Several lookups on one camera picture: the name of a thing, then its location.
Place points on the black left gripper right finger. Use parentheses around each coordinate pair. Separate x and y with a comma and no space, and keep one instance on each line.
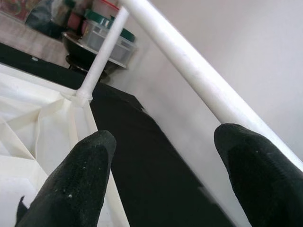
(267,184)

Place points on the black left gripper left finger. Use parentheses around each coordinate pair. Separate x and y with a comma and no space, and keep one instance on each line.
(75,184)

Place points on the white plastic table leg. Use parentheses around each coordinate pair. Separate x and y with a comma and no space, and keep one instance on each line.
(104,54)
(189,61)

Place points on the black table cloth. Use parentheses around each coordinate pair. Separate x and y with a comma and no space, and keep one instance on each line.
(142,153)

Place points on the white plastic table top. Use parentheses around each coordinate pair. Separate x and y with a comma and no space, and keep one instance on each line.
(23,106)

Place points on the black round stool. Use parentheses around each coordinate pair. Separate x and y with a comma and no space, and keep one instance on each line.
(75,63)

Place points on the black wok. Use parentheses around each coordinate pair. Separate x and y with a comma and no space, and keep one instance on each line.
(78,49)

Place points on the clear plastic storage box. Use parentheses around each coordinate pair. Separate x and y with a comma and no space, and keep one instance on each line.
(120,49)

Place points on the pale checked cloth table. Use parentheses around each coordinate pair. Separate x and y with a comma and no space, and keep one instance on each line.
(23,40)

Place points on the green pot lid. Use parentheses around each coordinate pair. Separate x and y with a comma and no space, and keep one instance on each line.
(127,34)

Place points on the pink cup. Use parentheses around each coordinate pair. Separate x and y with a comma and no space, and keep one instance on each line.
(74,21)

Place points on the black plastic bag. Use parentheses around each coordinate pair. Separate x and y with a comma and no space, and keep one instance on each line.
(40,21)

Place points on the clear container red lid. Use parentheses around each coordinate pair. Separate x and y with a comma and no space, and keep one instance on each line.
(104,8)

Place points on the red printed food box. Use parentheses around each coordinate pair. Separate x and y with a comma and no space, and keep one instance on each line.
(21,4)

